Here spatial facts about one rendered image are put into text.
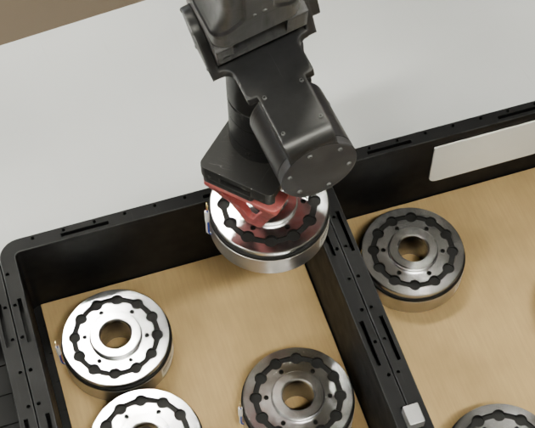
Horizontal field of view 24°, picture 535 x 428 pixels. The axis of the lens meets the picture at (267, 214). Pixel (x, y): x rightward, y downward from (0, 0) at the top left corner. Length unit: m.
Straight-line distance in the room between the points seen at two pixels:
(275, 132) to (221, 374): 0.41
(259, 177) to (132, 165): 0.54
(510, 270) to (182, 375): 0.34
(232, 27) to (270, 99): 0.09
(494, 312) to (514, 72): 0.43
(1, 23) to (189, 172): 1.18
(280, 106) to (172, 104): 0.69
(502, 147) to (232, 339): 0.33
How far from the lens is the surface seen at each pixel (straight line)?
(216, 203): 1.05
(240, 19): 0.75
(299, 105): 0.83
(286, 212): 1.04
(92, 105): 1.52
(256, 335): 1.20
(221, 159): 0.95
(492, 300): 1.23
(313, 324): 1.20
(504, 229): 1.28
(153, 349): 1.16
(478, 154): 1.26
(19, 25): 2.57
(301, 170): 0.84
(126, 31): 1.59
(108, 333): 1.19
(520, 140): 1.27
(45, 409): 1.07
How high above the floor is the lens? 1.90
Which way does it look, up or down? 58 degrees down
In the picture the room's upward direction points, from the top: straight up
